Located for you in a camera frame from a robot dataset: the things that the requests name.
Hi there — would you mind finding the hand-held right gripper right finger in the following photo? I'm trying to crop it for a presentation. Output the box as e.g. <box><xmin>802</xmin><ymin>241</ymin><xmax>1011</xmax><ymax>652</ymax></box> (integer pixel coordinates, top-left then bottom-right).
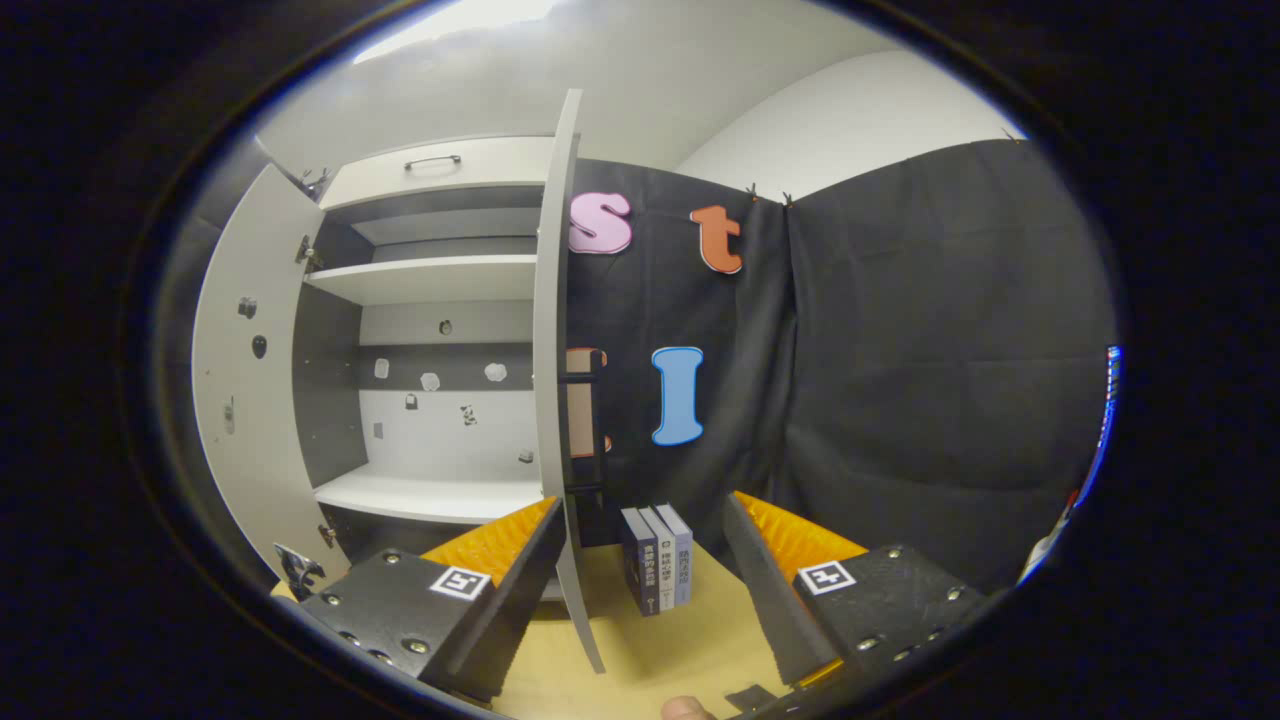
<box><xmin>722</xmin><ymin>490</ymin><xmax>991</xmax><ymax>691</ymax></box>

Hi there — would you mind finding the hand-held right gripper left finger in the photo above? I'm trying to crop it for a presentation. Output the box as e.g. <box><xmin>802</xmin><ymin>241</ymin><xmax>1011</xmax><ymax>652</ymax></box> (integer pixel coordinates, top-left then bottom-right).
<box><xmin>300</xmin><ymin>497</ymin><xmax>568</xmax><ymax>701</ymax></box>

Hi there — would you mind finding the white grey cabinet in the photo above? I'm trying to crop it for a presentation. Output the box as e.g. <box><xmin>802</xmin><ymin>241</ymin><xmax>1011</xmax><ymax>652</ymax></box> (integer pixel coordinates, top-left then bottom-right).
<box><xmin>293</xmin><ymin>135</ymin><xmax>561</xmax><ymax>561</ymax></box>

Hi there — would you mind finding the white cabinet door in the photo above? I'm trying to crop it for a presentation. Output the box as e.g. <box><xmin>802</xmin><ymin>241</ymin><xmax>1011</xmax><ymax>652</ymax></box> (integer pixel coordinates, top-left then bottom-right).
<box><xmin>190</xmin><ymin>163</ymin><xmax>351</xmax><ymax>591</ymax></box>
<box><xmin>532</xmin><ymin>88</ymin><xmax>608</xmax><ymax>674</ymax></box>

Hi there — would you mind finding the white cabinet shelf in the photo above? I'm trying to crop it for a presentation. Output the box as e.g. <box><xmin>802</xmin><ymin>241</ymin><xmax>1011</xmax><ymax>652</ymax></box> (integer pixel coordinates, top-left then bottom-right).
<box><xmin>303</xmin><ymin>254</ymin><xmax>539</xmax><ymax>306</ymax></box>
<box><xmin>313</xmin><ymin>462</ymin><xmax>546</xmax><ymax>526</ymax></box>

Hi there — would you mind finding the white cabinet drawer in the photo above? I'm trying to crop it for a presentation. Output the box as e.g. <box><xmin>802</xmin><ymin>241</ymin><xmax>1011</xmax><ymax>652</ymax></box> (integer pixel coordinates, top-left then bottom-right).
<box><xmin>318</xmin><ymin>135</ymin><xmax>556</xmax><ymax>211</ymax></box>

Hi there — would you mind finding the grey blue book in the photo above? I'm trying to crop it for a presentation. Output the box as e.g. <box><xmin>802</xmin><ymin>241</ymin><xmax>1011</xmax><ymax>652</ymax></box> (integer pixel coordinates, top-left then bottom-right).
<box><xmin>655</xmin><ymin>503</ymin><xmax>694</xmax><ymax>606</ymax></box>

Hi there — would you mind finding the white book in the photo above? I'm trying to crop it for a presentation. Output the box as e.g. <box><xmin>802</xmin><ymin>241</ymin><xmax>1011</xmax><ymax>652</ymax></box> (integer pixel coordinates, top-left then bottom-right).
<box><xmin>640</xmin><ymin>507</ymin><xmax>679</xmax><ymax>611</ymax></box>

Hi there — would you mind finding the dark blue book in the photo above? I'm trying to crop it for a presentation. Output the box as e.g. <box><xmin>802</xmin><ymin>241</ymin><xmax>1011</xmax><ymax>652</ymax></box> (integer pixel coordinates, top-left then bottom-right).
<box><xmin>620</xmin><ymin>508</ymin><xmax>661</xmax><ymax>616</ymax></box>

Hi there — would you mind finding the black door handle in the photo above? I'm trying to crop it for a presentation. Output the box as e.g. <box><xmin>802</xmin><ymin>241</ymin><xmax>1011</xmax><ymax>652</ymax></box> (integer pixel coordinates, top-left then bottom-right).
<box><xmin>562</xmin><ymin>348</ymin><xmax>611</xmax><ymax>496</ymax></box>

